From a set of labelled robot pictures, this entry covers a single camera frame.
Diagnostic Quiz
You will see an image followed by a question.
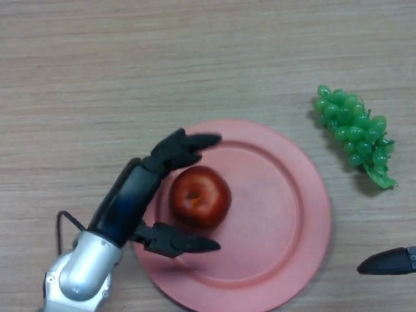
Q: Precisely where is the red apple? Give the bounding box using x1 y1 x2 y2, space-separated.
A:
170 165 232 229

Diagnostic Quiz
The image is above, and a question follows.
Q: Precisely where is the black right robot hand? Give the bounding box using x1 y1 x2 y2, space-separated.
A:
356 246 416 276

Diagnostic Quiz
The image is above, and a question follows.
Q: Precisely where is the green grape bunch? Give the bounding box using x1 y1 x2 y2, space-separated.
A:
312 84 398 189

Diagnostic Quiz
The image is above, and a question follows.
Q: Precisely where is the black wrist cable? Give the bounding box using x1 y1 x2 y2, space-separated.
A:
56 210 89 255

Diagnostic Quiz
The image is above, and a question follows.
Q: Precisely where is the pink round plate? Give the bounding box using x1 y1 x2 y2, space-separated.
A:
131 119 332 312

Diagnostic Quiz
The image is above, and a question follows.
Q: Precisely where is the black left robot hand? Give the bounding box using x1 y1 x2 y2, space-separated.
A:
87 128 222 259

